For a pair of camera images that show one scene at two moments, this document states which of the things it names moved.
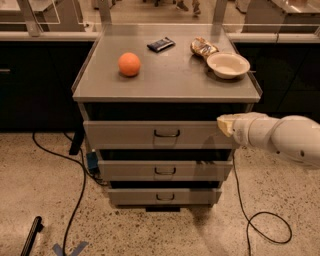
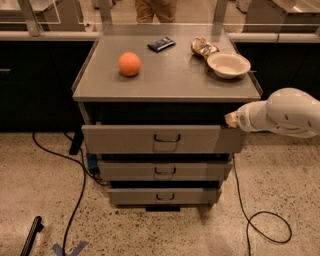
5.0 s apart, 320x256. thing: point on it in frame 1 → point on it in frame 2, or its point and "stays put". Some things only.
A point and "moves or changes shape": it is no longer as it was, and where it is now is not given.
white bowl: x=228 y=65 stays put
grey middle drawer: x=164 y=170 stays put
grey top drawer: x=155 y=135 moves or changes shape
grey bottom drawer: x=162 y=196 stays put
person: x=196 y=6 → x=165 y=10
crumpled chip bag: x=202 y=48 stays put
